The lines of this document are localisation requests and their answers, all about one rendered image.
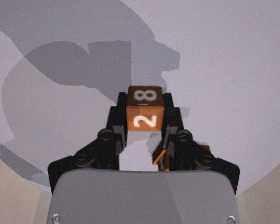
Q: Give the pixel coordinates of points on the orange-brown number cube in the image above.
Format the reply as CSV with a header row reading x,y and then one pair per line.
x,y
163,163
145,108

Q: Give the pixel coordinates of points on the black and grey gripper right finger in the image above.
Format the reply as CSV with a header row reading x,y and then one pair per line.
x,y
184,152

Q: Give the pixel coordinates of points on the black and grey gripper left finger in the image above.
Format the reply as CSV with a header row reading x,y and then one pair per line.
x,y
103,151

